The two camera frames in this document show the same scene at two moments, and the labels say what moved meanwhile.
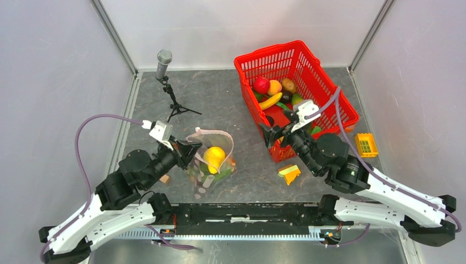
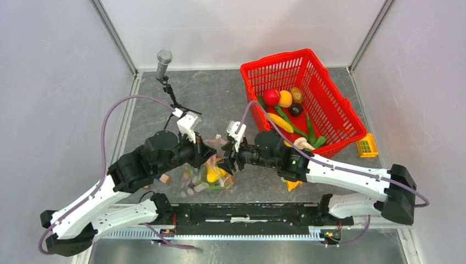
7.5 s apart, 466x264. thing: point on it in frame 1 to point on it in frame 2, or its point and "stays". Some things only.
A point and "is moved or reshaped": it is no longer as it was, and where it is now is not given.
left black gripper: [181, 150] to [201, 151]
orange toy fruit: [275, 87] to [286, 99]
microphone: [164, 58] stays
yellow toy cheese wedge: [290, 172] is moved or reshaped
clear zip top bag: [214, 162] is moved or reshaped
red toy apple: [261, 85] to [271, 97]
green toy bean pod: [207, 177] to [217, 186]
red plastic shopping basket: [293, 97] is moved or reshaped
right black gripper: [271, 133] to [227, 164]
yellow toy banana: [270, 102] to [281, 122]
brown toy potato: [289, 85] to [297, 94]
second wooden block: [164, 178] stays
